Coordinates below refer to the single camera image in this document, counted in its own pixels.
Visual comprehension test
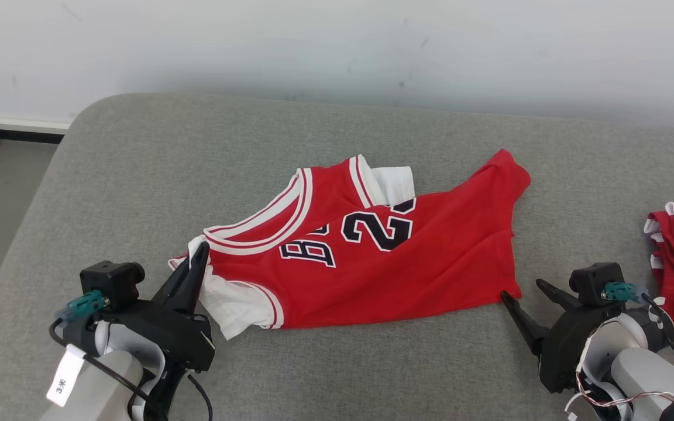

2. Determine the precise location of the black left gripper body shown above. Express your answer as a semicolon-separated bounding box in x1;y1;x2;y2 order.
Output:
100;299;216;410

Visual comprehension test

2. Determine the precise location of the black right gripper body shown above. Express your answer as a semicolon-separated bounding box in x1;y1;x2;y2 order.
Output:
539;301;613;394

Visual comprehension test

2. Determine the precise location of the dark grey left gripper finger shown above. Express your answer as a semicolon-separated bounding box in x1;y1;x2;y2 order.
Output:
167;241;211;316
151;257;192;313

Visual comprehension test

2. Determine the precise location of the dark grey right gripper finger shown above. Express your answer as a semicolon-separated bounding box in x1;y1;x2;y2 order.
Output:
500;291;550;356
536;279;582;312

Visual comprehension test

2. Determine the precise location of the red Bulls basketball jersey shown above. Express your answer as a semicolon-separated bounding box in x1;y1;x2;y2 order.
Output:
167;149;532;341

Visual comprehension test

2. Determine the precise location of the white black skirting board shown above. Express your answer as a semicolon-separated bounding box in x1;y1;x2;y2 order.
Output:
0;114;71;144

